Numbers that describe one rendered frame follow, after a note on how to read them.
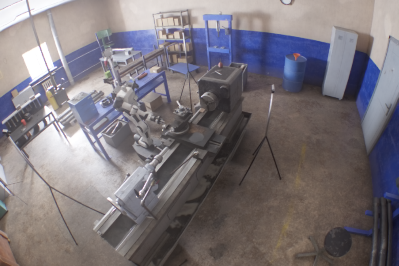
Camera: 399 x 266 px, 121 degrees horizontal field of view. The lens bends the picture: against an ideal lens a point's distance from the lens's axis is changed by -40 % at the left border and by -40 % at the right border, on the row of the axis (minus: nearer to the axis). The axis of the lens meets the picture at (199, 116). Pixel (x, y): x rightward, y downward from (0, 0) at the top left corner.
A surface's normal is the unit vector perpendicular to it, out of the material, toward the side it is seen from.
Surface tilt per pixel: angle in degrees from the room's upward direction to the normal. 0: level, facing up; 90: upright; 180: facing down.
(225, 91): 90
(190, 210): 0
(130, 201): 76
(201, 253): 0
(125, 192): 0
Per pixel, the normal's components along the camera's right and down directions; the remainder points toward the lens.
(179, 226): -0.10, -0.79
